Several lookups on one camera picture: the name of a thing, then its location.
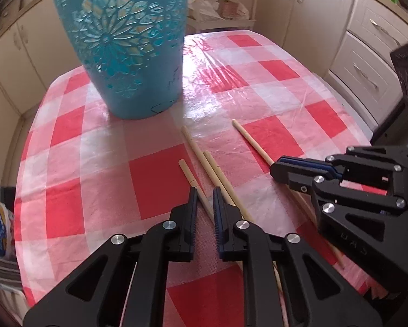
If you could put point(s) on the red white checkered tablecloth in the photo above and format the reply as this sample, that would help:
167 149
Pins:
105 143

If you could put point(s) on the blue perforated plastic basket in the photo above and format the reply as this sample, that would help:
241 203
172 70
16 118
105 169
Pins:
129 58

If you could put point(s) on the white plastic bag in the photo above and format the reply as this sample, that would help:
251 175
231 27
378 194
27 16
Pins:
205 3

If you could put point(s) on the cream two-door kitchen cabinet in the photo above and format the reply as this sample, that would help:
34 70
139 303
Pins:
313 17

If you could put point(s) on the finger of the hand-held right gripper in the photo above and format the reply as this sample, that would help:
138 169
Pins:
292 177
306 163

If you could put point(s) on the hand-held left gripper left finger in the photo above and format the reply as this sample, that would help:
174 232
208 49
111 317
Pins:
190 231

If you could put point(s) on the white plastic shelf rack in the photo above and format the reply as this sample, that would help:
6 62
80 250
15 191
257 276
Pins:
224 24

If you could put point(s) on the red print plastic bag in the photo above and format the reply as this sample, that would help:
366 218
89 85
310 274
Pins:
231 6

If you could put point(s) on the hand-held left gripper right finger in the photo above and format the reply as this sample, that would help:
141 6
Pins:
219 224

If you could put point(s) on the wooden chopstick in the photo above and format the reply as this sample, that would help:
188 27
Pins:
251 143
212 163
193 144
190 177

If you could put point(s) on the cream drawer cabinet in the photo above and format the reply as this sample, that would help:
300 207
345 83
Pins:
360 51

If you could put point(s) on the striped cloth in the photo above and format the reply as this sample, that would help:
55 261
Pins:
3 272

